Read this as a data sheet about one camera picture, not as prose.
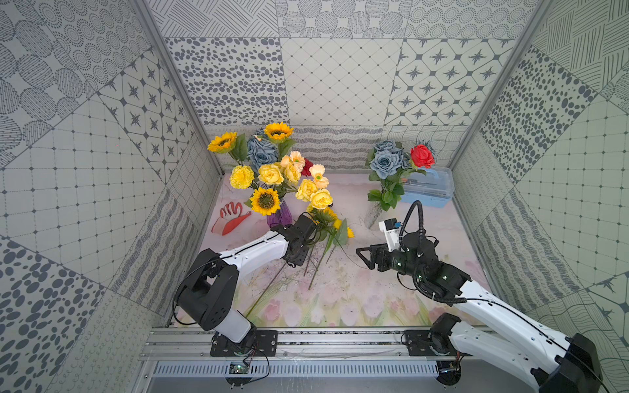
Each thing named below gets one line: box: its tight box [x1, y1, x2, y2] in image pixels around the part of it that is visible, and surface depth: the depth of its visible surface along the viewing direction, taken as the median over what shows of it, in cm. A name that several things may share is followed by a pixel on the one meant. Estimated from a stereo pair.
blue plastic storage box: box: [401, 167, 455, 208], surface depth 106 cm
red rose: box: [410, 144, 435, 169], surface depth 74 cm
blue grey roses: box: [369, 139, 410, 180], surface depth 77 cm
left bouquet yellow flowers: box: [207, 121, 334, 217], surface depth 73 cm
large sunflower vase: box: [249, 186, 281, 216], surface depth 75 cm
